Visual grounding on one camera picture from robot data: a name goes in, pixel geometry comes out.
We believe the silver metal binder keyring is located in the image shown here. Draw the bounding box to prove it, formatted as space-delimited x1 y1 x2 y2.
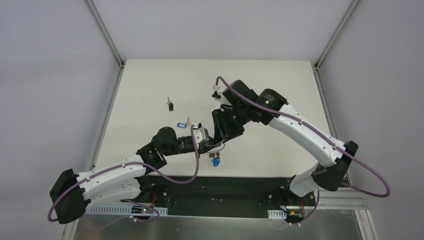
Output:
206 143 226 159

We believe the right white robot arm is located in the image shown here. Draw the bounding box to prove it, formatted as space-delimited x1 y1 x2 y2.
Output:
212 80 358 205

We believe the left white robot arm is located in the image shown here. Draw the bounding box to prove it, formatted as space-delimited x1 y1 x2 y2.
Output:
47 125 221 224

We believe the key with black head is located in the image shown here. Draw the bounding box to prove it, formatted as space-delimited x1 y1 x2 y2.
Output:
167 97 174 112

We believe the left white controller board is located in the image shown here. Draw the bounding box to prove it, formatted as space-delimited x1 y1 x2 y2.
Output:
85 204 157 217

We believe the white controller board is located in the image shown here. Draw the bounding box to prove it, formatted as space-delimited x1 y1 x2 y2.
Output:
267 210 304 224
85 204 157 217

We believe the right white controller board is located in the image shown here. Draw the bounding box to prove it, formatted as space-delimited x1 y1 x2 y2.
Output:
267 210 304 224

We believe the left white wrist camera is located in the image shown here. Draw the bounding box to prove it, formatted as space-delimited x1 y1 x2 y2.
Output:
192 123 209 145

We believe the key with blue frame tag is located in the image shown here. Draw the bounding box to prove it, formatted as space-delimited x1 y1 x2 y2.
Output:
176 117 192 129

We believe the black metal base rail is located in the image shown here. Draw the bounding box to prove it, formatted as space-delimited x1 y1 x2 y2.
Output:
132 175 316 219

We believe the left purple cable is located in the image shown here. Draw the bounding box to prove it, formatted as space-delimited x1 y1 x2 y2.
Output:
47 123 201 223

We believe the purple cable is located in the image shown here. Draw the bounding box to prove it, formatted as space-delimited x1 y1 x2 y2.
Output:
215 76 392 229
47 123 201 223

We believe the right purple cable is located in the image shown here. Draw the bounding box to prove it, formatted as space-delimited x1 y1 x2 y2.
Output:
215 76 392 229

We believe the right aluminium frame post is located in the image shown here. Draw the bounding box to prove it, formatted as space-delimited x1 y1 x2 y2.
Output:
314 0 362 71

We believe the aluminium frame post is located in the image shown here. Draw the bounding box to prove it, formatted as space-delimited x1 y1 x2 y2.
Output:
314 0 362 71
84 0 125 69

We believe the left aluminium frame post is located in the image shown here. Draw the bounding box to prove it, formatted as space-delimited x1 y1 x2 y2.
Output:
84 0 125 69

